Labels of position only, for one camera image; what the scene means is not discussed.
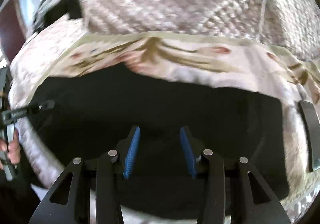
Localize white floral comforter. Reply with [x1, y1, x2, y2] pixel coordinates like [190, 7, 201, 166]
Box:
[8, 16, 89, 84]

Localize black smartphone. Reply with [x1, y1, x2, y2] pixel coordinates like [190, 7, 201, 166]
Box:
[298, 100, 320, 171]

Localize pink quilted bedspread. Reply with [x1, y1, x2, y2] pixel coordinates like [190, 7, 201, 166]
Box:
[81, 0, 319, 60]

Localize left hand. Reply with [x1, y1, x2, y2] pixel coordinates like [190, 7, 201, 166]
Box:
[0, 129, 21, 165]

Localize dark clothes pile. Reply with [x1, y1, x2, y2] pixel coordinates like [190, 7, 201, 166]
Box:
[33, 0, 82, 33]

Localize floral plush blanket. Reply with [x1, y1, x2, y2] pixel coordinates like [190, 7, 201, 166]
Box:
[9, 32, 319, 223]

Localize black pants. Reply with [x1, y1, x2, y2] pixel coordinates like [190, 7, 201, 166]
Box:
[28, 63, 289, 220]

